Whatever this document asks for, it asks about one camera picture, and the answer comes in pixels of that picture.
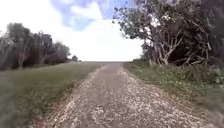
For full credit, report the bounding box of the row of leafy trees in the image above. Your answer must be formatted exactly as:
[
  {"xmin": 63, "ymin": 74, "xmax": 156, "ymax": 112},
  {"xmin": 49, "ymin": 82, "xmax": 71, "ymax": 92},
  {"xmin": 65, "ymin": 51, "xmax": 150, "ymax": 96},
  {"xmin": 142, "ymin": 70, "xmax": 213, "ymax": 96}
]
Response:
[{"xmin": 112, "ymin": 0, "xmax": 224, "ymax": 68}]

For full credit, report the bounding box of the grey gravel path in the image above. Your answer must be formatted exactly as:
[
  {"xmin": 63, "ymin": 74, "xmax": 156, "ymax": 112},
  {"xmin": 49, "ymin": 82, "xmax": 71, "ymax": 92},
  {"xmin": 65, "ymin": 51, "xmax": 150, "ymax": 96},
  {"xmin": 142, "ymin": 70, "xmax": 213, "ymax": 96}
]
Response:
[{"xmin": 42, "ymin": 62, "xmax": 214, "ymax": 128}]

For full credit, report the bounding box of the grass verge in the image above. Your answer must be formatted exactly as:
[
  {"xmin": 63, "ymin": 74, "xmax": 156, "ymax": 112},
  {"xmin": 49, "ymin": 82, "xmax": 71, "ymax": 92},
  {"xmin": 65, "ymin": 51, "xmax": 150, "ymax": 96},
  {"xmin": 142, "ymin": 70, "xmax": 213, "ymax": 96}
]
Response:
[{"xmin": 123, "ymin": 60, "xmax": 224, "ymax": 118}]

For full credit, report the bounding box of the grass field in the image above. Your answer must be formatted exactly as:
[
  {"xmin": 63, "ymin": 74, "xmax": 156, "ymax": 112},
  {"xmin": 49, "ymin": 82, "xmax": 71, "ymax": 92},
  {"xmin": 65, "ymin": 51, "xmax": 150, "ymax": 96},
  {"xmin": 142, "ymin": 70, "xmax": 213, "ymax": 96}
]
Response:
[{"xmin": 0, "ymin": 61, "xmax": 107, "ymax": 128}]

